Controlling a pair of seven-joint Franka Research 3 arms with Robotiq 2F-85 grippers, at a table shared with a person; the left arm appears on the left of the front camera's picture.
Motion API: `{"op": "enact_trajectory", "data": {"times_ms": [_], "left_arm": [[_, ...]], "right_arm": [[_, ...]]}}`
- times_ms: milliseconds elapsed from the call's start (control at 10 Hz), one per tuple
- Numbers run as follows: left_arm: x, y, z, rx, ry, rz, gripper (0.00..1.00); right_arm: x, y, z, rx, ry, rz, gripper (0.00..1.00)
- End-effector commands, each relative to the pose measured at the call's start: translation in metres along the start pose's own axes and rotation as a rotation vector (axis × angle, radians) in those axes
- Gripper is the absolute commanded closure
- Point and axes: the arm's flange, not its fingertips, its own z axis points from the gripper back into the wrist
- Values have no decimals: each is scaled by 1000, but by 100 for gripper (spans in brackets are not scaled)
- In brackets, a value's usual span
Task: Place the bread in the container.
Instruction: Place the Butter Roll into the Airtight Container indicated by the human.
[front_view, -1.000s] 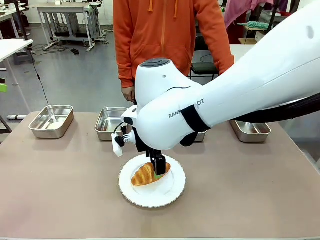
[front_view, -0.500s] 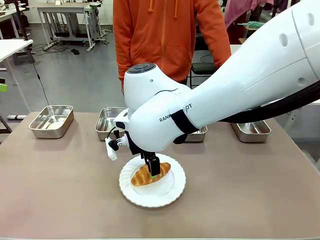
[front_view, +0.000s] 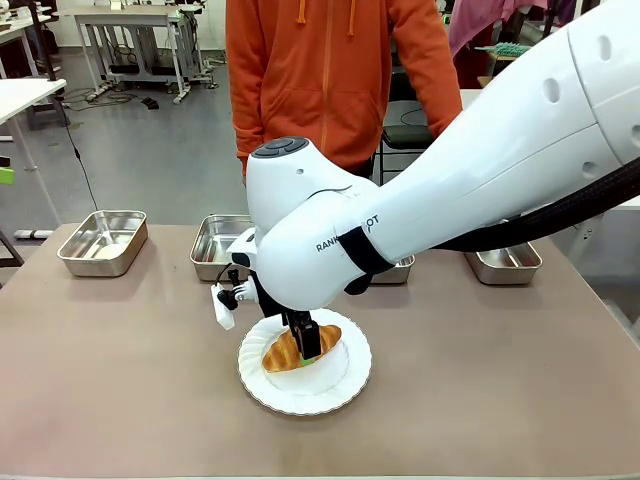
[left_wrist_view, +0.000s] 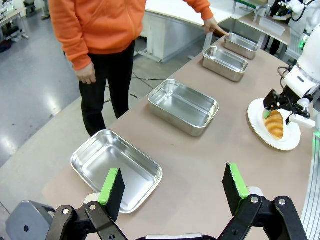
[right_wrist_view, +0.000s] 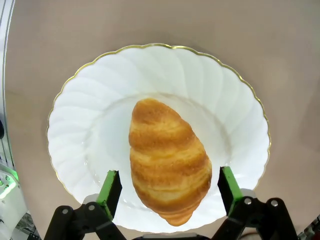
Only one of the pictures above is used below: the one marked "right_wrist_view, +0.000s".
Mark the golden croissant bread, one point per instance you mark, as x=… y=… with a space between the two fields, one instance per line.
x=167 y=160

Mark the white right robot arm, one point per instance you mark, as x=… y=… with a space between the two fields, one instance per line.
x=11 y=205

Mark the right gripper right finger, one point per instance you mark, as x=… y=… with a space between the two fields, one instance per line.
x=231 y=192

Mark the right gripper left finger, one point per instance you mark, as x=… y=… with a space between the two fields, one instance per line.
x=110 y=192

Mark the white scalloped gold-rimmed plate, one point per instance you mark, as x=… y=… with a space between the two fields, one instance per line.
x=175 y=75

